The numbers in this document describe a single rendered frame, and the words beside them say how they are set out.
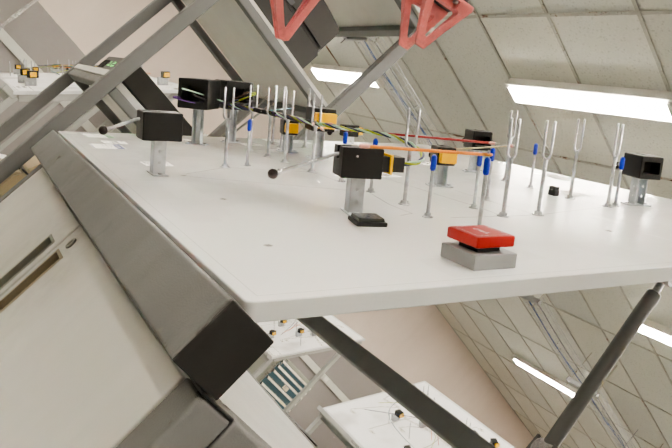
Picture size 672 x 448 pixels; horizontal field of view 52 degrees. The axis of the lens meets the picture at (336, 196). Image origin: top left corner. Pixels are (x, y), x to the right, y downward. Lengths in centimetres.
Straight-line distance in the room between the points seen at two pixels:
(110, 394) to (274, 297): 19
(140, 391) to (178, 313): 8
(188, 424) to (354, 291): 17
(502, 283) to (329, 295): 19
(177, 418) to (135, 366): 11
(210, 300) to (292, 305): 7
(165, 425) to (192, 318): 8
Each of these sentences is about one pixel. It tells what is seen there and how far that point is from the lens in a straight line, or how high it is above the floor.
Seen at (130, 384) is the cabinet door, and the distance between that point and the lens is 65.
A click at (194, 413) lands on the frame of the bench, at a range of 57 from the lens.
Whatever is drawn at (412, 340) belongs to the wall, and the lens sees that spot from 1136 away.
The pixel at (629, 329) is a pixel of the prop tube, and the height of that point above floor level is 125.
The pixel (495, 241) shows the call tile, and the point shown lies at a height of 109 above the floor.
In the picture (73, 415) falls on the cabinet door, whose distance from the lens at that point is 69.
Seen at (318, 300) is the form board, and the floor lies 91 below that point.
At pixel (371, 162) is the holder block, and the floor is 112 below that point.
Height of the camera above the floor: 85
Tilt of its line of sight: 13 degrees up
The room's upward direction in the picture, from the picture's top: 46 degrees clockwise
